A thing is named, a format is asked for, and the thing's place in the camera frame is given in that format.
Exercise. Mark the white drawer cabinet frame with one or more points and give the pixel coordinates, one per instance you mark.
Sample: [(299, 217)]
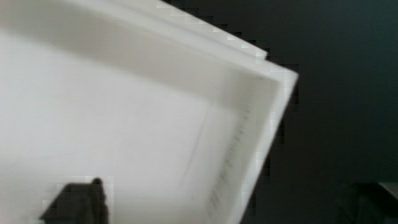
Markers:
[(141, 105)]

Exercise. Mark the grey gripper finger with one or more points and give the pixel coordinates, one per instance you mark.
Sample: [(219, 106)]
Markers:
[(79, 205)]

